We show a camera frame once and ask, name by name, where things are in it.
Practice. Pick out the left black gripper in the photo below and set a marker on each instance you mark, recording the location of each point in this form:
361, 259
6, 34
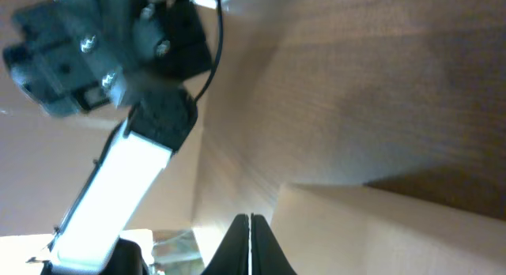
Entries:
78, 55

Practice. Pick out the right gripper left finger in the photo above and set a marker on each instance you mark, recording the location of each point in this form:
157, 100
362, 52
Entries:
231, 256

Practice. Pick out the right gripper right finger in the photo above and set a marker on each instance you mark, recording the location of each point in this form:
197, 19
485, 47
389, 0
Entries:
267, 256

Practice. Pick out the brown cardboard box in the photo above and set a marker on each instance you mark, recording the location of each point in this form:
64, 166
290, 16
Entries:
369, 133

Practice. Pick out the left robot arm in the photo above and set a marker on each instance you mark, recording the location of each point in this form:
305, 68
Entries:
136, 151

